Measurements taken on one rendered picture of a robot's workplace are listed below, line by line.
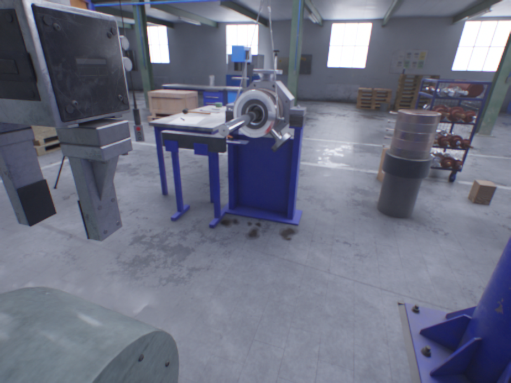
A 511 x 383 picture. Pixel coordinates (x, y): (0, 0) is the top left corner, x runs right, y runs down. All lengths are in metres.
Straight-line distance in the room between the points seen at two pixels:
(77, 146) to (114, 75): 0.11
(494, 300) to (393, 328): 0.62
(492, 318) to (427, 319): 0.52
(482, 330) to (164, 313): 1.71
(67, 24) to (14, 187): 0.29
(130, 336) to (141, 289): 1.79
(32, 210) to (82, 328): 0.25
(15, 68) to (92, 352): 0.32
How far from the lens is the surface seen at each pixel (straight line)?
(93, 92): 0.43
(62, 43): 0.41
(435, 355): 2.01
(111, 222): 0.51
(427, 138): 3.11
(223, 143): 2.48
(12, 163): 0.58
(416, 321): 2.13
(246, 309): 1.96
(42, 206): 0.62
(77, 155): 0.45
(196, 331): 1.88
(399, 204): 3.27
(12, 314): 0.49
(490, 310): 1.75
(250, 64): 12.94
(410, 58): 14.13
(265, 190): 2.94
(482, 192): 4.22
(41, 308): 0.49
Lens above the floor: 1.45
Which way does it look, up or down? 24 degrees down
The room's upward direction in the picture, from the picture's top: 1 degrees clockwise
